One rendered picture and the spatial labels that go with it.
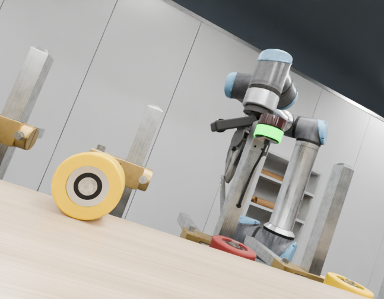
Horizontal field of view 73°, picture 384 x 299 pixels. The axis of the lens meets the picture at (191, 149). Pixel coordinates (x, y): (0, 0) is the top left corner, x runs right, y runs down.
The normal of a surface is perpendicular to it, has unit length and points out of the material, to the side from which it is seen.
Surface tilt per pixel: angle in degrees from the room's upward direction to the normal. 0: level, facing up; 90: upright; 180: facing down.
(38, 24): 90
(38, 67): 90
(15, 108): 90
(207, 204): 90
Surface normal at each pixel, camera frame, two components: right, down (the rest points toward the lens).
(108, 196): 0.20, 0.00
